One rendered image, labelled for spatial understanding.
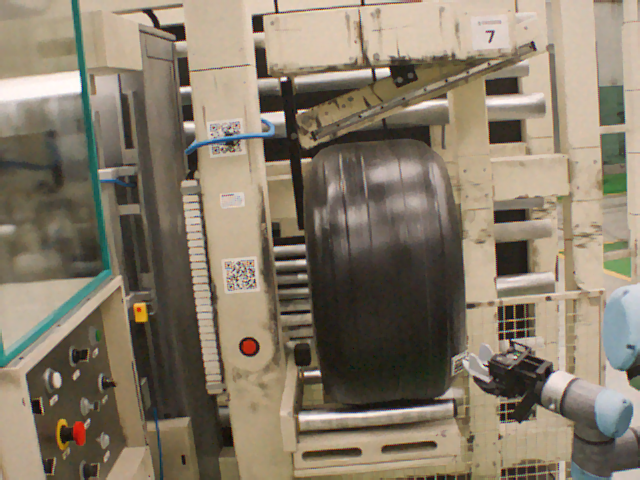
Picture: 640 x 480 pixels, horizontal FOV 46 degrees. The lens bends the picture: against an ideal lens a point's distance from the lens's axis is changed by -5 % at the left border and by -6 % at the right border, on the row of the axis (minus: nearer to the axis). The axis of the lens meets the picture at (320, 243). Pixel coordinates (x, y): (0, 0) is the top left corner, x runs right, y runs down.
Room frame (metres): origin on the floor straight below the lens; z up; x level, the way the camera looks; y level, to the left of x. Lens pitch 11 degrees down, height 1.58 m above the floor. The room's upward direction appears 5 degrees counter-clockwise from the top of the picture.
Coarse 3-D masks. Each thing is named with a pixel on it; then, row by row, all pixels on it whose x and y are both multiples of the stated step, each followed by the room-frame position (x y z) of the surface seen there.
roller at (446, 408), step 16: (432, 400) 1.55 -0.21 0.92; (448, 400) 1.55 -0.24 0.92; (304, 416) 1.55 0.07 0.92; (320, 416) 1.55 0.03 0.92; (336, 416) 1.54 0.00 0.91; (352, 416) 1.54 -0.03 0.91; (368, 416) 1.54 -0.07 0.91; (384, 416) 1.54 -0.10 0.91; (400, 416) 1.53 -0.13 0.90; (416, 416) 1.53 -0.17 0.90; (432, 416) 1.53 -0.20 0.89; (448, 416) 1.53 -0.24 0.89
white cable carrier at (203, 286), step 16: (192, 192) 1.63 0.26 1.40; (192, 208) 1.63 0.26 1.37; (192, 224) 1.64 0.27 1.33; (192, 240) 1.64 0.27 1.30; (192, 256) 1.64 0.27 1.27; (192, 272) 1.64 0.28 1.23; (208, 272) 1.66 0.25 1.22; (208, 288) 1.64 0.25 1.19; (208, 304) 1.64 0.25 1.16; (208, 320) 1.63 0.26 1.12; (208, 336) 1.63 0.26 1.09; (208, 352) 1.63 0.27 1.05; (208, 368) 1.64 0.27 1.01
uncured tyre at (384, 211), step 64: (320, 192) 1.52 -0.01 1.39; (384, 192) 1.49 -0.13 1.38; (448, 192) 1.52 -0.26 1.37; (320, 256) 1.45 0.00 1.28; (384, 256) 1.42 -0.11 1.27; (448, 256) 1.43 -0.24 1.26; (320, 320) 1.44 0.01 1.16; (384, 320) 1.41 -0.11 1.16; (448, 320) 1.41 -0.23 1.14; (384, 384) 1.46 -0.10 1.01; (448, 384) 1.50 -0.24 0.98
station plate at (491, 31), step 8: (480, 16) 1.86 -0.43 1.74; (488, 16) 1.86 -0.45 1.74; (496, 16) 1.86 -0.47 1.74; (504, 16) 1.86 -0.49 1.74; (472, 24) 1.86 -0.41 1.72; (480, 24) 1.86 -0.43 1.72; (488, 24) 1.86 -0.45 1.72; (496, 24) 1.86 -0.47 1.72; (504, 24) 1.86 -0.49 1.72; (472, 32) 1.86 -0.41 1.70; (480, 32) 1.86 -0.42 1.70; (488, 32) 1.86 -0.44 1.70; (496, 32) 1.86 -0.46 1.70; (504, 32) 1.86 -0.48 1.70; (472, 40) 1.86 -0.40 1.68; (480, 40) 1.86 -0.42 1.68; (488, 40) 1.86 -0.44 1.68; (496, 40) 1.86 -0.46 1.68; (504, 40) 1.86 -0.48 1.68; (480, 48) 1.86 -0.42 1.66; (488, 48) 1.86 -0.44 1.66
